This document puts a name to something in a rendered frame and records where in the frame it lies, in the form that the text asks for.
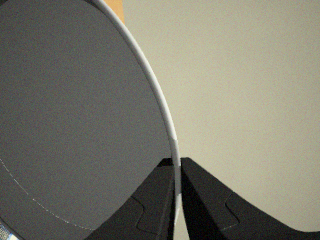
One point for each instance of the grey plate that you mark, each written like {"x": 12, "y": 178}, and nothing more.
{"x": 80, "y": 127}

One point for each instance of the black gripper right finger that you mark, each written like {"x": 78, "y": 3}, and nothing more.
{"x": 212, "y": 211}

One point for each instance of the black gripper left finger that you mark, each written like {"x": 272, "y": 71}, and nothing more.
{"x": 149, "y": 214}

